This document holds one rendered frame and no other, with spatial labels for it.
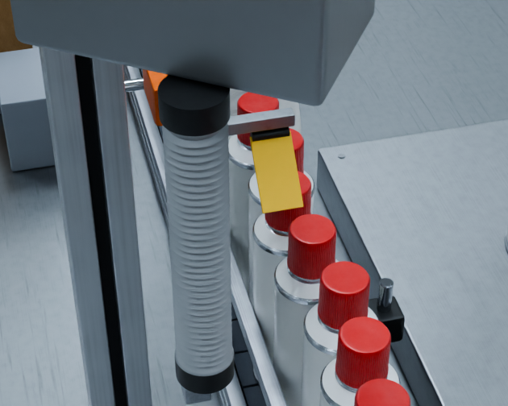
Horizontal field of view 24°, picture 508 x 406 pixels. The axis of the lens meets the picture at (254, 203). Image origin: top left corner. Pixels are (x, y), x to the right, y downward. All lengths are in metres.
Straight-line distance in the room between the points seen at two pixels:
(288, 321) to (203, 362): 0.15
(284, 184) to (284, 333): 0.11
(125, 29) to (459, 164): 0.67
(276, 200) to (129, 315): 0.13
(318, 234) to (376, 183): 0.38
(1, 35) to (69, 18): 0.77
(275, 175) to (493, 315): 0.30
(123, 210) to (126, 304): 0.08
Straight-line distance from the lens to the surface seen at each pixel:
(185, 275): 0.65
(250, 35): 0.56
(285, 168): 0.83
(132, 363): 0.85
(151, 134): 1.24
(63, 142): 0.71
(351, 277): 0.77
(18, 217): 1.23
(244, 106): 0.92
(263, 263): 0.87
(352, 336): 0.74
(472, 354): 1.02
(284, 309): 0.84
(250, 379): 0.98
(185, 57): 0.58
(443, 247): 1.11
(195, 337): 0.68
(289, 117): 0.82
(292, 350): 0.86
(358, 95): 1.38
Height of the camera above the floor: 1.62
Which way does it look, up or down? 40 degrees down
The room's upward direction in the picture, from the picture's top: straight up
